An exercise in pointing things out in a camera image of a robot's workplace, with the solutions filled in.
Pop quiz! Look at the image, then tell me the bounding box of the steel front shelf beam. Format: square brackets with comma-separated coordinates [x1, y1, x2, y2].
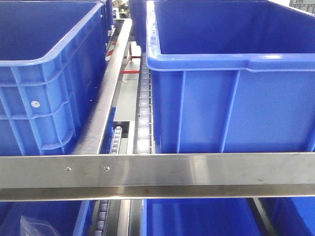
[0, 152, 315, 201]

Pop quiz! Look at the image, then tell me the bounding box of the white roller track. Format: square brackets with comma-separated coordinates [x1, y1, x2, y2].
[133, 52, 155, 154]

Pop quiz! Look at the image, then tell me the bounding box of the large blue crate right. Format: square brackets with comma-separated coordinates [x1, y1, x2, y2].
[146, 0, 315, 153]

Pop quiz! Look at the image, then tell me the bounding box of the large blue crate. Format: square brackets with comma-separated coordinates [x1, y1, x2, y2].
[146, 0, 315, 153]
[0, 0, 106, 156]

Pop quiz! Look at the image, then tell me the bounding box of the lower blue crate right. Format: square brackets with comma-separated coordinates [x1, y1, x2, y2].
[141, 198, 261, 236]

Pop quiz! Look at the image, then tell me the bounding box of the large blue crate left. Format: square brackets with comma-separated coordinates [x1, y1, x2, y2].
[0, 0, 106, 156]

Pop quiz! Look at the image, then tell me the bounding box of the lower blue crate left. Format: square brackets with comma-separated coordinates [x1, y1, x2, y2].
[0, 201, 95, 236]

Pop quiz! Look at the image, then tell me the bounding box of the clear plastic bag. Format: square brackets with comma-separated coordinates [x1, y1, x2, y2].
[20, 216, 61, 236]

